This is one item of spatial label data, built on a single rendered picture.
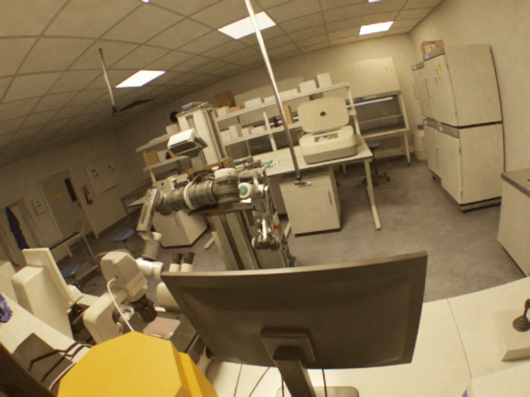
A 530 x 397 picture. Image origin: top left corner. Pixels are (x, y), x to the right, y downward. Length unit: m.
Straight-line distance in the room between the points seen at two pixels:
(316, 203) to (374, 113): 2.63
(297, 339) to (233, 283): 0.16
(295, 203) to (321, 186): 0.37
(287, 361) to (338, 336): 0.11
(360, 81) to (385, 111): 0.73
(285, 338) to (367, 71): 4.95
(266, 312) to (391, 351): 0.30
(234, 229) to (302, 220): 1.52
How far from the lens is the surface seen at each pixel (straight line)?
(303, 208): 3.07
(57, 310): 1.34
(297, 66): 5.85
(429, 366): 0.91
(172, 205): 1.50
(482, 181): 3.34
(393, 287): 0.45
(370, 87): 5.11
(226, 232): 1.78
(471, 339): 0.99
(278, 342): 0.53
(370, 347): 0.56
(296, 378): 0.59
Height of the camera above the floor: 1.52
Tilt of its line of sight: 17 degrees down
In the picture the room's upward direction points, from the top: 16 degrees counter-clockwise
